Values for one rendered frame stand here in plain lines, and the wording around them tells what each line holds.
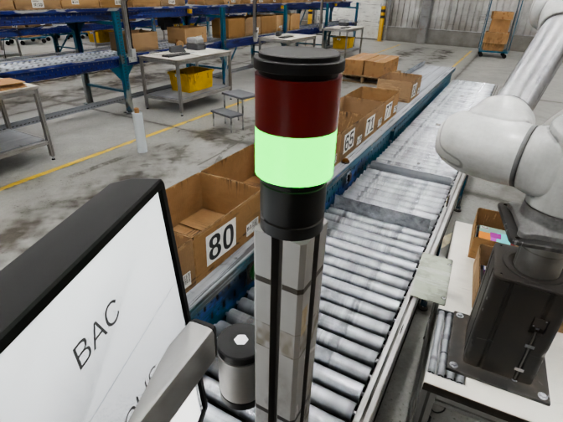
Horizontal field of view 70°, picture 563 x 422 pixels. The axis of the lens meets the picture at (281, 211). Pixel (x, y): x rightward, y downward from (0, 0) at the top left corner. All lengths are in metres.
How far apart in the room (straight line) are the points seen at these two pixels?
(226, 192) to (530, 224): 1.02
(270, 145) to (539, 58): 1.17
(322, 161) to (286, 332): 0.14
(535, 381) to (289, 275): 1.17
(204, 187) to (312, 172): 1.41
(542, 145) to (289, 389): 0.85
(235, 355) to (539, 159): 0.85
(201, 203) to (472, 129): 1.05
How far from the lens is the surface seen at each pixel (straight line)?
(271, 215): 0.26
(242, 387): 0.39
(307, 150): 0.23
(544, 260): 1.17
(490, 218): 2.05
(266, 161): 0.24
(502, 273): 1.17
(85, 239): 0.29
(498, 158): 1.08
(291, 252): 0.26
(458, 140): 1.11
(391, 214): 1.95
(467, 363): 1.35
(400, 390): 2.21
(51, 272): 0.26
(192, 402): 0.49
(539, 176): 1.07
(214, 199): 1.63
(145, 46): 6.89
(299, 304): 0.29
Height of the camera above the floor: 1.69
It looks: 29 degrees down
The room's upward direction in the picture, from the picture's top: 2 degrees clockwise
